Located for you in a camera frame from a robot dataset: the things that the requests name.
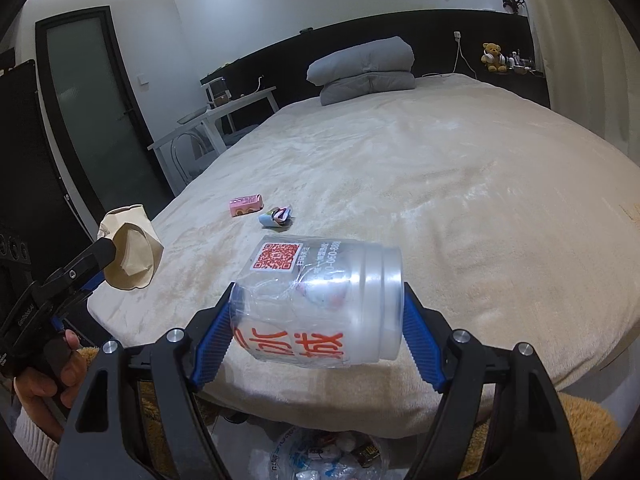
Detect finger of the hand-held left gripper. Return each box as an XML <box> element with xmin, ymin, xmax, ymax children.
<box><xmin>32</xmin><ymin>236</ymin><xmax>117</xmax><ymax>297</ymax></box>
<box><xmin>50</xmin><ymin>268</ymin><xmax>108</xmax><ymax>319</ymax></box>

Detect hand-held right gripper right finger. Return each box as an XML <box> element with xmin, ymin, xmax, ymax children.
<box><xmin>402</xmin><ymin>282</ymin><xmax>574</xmax><ymax>480</ymax></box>

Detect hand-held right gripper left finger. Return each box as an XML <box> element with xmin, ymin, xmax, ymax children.
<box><xmin>52</xmin><ymin>282</ymin><xmax>237</xmax><ymax>480</ymax></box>

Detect beige paper bag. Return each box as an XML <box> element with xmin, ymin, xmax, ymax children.
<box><xmin>96</xmin><ymin>204</ymin><xmax>165</xmax><ymax>291</ymax></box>

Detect clear plastic cup red print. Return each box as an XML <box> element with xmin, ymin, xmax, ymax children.
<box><xmin>229</xmin><ymin>235</ymin><xmax>404</xmax><ymax>369</ymax></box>

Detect clear plastic trash bag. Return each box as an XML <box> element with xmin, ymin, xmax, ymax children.
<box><xmin>248</xmin><ymin>425</ymin><xmax>397</xmax><ymax>480</ymax></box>

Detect person's left forearm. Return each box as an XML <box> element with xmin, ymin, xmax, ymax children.
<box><xmin>9</xmin><ymin>410</ymin><xmax>63</xmax><ymax>463</ymax></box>

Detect person's left hand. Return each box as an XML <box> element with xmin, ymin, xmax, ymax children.
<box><xmin>14</xmin><ymin>329</ymin><xmax>99</xmax><ymax>427</ymax></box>

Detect black wardrobe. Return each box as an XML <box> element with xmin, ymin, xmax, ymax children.
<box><xmin>0</xmin><ymin>60</ymin><xmax>109</xmax><ymax>311</ymax></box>

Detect small torn white wrapper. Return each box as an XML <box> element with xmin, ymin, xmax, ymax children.
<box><xmin>257</xmin><ymin>205</ymin><xmax>294</xmax><ymax>231</ymax></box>

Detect pink cookie box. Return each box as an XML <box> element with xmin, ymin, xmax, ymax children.
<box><xmin>229</xmin><ymin>194</ymin><xmax>262</xmax><ymax>218</ymax></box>

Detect clear chair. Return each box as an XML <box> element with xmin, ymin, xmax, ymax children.
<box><xmin>170</xmin><ymin>132</ymin><xmax>207</xmax><ymax>184</ymax></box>

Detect bed with cream blanket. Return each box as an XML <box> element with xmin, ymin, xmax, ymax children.
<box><xmin>87</xmin><ymin>75</ymin><xmax>640</xmax><ymax>437</ymax></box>

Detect frosted glass door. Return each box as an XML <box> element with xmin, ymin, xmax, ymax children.
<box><xmin>35</xmin><ymin>6</ymin><xmax>177</xmax><ymax>232</ymax></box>

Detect brown fuzzy rug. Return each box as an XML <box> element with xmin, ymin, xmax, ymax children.
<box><xmin>79</xmin><ymin>347</ymin><xmax>623</xmax><ymax>480</ymax></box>

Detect white desk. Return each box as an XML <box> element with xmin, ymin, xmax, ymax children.
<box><xmin>147</xmin><ymin>86</ymin><xmax>278</xmax><ymax>186</ymax></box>

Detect grey pillow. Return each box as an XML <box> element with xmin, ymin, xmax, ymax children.
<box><xmin>320</xmin><ymin>72</ymin><xmax>417</xmax><ymax>107</ymax></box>

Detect black headboard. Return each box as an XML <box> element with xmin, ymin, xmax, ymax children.
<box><xmin>200</xmin><ymin>8</ymin><xmax>552</xmax><ymax>134</ymax></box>

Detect stacked grey pillows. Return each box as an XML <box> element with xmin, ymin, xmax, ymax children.
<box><xmin>306</xmin><ymin>36</ymin><xmax>416</xmax><ymax>86</ymax></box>

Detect brown teddy bear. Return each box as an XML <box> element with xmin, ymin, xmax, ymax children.
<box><xmin>481</xmin><ymin>42</ymin><xmax>509</xmax><ymax>73</ymax></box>

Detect cluster of small bottles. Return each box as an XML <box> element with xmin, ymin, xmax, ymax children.
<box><xmin>506</xmin><ymin>50</ymin><xmax>539</xmax><ymax>76</ymax></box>

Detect white curtain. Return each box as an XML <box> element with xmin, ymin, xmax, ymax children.
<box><xmin>515</xmin><ymin>0</ymin><xmax>640</xmax><ymax>171</ymax></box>

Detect white charger cable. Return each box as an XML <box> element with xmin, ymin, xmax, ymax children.
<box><xmin>425</xmin><ymin>31</ymin><xmax>481</xmax><ymax>80</ymax></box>

